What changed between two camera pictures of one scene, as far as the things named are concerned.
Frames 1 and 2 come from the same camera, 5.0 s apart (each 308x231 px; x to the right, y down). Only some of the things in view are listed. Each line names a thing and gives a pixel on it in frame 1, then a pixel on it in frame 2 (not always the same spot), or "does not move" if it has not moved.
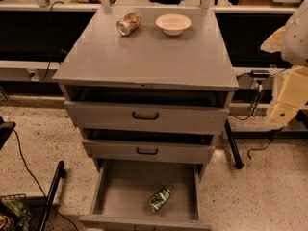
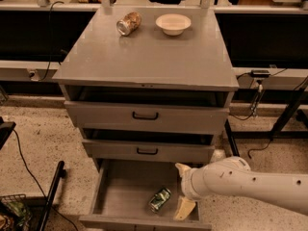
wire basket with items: [14, 215] does not move
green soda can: [160, 198] does not move
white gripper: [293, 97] → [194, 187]
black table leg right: [237, 159] does not move
